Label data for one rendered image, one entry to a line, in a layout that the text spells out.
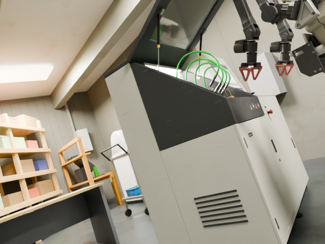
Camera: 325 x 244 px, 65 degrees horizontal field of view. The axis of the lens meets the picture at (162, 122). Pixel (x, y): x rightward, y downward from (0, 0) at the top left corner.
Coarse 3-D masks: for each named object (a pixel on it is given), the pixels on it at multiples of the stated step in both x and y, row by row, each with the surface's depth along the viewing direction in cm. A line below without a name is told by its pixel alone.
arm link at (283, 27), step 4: (276, 0) 165; (284, 20) 164; (280, 24) 165; (284, 24) 163; (288, 24) 165; (280, 28) 165; (284, 28) 163; (288, 28) 163; (280, 32) 165; (284, 32) 163; (288, 32) 161; (292, 32) 165; (280, 36) 165; (288, 36) 162; (292, 36) 164; (288, 40) 166
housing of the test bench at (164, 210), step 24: (120, 72) 192; (120, 96) 194; (120, 120) 196; (144, 120) 183; (144, 144) 186; (144, 168) 188; (144, 192) 190; (168, 192) 177; (168, 216) 179; (168, 240) 181
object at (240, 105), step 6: (234, 102) 156; (240, 102) 166; (246, 102) 176; (252, 102) 188; (258, 102) 201; (234, 108) 152; (240, 108) 161; (246, 108) 171; (252, 108) 182; (258, 108) 195; (240, 114) 157; (246, 114) 166; (252, 114) 177; (258, 114) 189; (240, 120) 154; (246, 120) 163
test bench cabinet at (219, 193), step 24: (192, 144) 163; (216, 144) 154; (240, 144) 146; (168, 168) 176; (192, 168) 165; (216, 168) 156; (240, 168) 147; (192, 192) 166; (216, 192) 157; (240, 192) 148; (192, 216) 168; (216, 216) 158; (240, 216) 149; (264, 216) 142; (192, 240) 170; (216, 240) 160; (240, 240) 151; (264, 240) 143
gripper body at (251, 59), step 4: (248, 52) 138; (252, 52) 137; (256, 52) 139; (248, 56) 139; (252, 56) 138; (256, 56) 138; (248, 60) 139; (252, 60) 138; (256, 60) 139; (252, 64) 138
